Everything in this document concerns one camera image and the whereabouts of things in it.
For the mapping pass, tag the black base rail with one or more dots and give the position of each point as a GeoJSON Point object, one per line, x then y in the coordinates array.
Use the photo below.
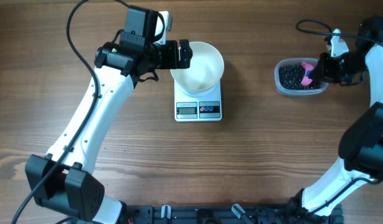
{"type": "Point", "coordinates": [262, 214]}

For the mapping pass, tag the white plastic bowl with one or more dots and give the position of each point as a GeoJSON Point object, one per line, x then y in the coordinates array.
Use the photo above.
{"type": "Point", "coordinates": [205, 71]}

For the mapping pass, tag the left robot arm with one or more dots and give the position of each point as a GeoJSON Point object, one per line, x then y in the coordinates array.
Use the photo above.
{"type": "Point", "coordinates": [62, 180]}

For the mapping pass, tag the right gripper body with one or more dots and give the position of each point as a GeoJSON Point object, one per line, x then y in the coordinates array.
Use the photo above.
{"type": "Point", "coordinates": [341, 68]}

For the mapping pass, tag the pink scoop with blue handle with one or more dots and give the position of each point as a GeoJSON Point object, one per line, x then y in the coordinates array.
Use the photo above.
{"type": "Point", "coordinates": [306, 80]}

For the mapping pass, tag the black beans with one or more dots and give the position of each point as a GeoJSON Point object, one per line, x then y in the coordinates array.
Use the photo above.
{"type": "Point", "coordinates": [290, 77]}

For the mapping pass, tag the white digital kitchen scale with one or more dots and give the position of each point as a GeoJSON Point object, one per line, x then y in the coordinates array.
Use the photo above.
{"type": "Point", "coordinates": [197, 107]}

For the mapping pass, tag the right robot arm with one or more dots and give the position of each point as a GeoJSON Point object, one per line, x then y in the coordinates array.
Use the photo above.
{"type": "Point", "coordinates": [360, 150]}

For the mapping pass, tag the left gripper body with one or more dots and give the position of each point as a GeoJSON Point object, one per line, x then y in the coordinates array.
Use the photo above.
{"type": "Point", "coordinates": [165, 57]}

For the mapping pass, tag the clear plastic container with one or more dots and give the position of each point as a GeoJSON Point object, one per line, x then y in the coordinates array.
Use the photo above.
{"type": "Point", "coordinates": [283, 91]}

